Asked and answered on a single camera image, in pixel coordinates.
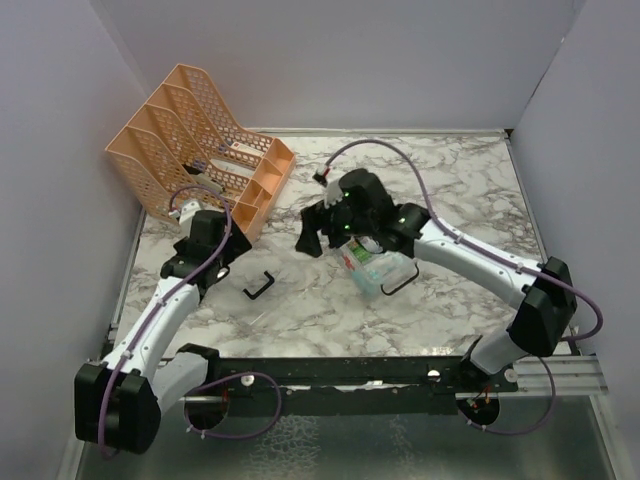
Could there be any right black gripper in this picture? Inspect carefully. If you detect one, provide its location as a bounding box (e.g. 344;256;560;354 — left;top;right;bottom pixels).
296;190;375;258

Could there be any green small medicine box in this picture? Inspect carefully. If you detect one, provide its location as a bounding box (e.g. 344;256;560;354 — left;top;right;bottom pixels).
347;239;373;265

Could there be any clear box lid black handle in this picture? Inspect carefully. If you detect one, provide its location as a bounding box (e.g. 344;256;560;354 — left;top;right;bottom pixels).
218;268;278;326

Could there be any clear first aid box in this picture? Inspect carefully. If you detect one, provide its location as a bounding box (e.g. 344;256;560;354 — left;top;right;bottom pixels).
332;237;420;300

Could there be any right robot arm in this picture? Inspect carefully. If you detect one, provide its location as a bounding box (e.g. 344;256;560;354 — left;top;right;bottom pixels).
296;169;577;391

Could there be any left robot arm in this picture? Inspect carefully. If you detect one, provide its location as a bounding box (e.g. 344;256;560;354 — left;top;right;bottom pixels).
74;205;252;454

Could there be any dark item in organizer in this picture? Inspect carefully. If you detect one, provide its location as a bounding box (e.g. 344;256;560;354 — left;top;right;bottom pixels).
182;163;227;193

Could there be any red white box in organizer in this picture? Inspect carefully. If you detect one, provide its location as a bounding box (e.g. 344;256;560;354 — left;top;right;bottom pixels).
227;141;263;157

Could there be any peach plastic file organizer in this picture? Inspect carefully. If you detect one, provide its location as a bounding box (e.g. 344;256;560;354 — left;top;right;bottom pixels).
106;64;296;241

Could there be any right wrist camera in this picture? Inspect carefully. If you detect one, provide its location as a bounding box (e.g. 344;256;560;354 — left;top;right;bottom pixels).
313;167;345;209

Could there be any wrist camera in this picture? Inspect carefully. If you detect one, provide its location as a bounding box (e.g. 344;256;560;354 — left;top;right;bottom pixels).
169;198;204;227
313;167;345;209

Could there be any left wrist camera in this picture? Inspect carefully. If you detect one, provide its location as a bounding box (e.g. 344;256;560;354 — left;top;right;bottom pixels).
169;198;204;227

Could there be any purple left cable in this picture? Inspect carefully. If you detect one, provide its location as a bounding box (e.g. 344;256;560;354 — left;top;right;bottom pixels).
97;184;234;459

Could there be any purple cable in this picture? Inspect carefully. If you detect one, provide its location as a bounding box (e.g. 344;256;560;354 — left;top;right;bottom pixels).
97;184;234;459
324;139;604;341

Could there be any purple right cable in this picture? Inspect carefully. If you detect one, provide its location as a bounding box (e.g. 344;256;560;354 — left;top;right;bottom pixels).
324;139;604;341

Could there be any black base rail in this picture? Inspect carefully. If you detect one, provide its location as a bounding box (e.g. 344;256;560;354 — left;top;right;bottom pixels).
179;344;517;416

